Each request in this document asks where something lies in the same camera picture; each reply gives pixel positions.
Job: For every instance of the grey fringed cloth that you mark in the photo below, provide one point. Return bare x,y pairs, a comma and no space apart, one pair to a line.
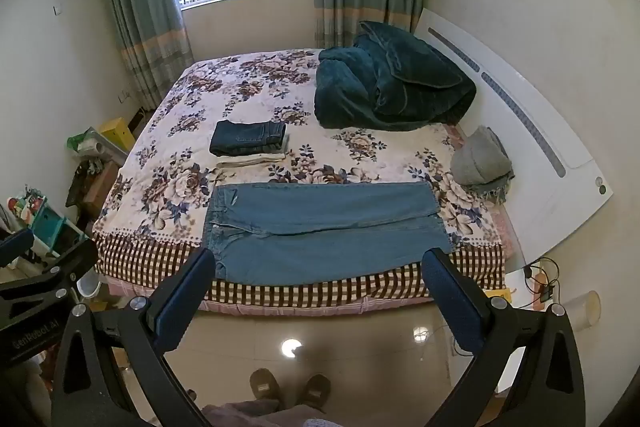
492,193

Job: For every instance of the person's left slipper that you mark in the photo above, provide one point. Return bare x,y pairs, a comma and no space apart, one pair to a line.
266,387

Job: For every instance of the folded dark blue jeans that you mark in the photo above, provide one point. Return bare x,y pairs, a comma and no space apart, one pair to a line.
247,138

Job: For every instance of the yellow box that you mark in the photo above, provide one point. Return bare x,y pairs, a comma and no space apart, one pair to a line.
117,134

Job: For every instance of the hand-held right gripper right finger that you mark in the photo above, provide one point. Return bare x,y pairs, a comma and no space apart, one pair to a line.
452,302

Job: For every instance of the white waste bin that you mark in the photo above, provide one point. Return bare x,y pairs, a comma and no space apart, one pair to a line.
90,284

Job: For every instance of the white headboard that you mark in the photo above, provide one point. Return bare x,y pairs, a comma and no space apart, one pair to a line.
525,117

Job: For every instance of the wall socket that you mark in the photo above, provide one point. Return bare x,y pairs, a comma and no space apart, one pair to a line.
125,97

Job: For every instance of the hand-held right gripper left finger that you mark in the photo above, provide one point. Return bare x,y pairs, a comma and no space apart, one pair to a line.
184,303

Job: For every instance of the green plastic bag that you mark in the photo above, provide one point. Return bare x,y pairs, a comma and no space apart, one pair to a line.
85,139

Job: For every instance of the person's trousers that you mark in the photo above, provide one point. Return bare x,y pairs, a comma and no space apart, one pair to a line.
250,414

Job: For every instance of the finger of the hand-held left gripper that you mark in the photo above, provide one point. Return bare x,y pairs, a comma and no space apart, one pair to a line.
15,248
55,274

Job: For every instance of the grey pillow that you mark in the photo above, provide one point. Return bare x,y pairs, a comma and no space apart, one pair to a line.
480,157

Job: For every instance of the orange power strip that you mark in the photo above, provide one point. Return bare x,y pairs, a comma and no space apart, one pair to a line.
540,289

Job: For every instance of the person's right slipper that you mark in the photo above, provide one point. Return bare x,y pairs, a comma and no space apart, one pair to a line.
316,392

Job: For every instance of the translucent plastic cup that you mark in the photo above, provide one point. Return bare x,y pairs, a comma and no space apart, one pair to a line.
580,309

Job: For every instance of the light blue denim pants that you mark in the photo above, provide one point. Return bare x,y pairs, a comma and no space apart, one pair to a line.
325,227

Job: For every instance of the folded cream pants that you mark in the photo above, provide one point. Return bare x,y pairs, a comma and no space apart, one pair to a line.
250,158

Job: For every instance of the teal fleece blanket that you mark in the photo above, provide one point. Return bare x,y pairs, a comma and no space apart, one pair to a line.
385,82

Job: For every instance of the person's slipper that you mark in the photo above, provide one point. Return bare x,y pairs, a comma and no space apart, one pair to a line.
316,392
266,387

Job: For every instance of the white nightstand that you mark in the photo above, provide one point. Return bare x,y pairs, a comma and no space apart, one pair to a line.
520,294

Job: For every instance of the teal toy shelf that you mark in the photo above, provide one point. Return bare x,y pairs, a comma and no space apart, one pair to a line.
52,227

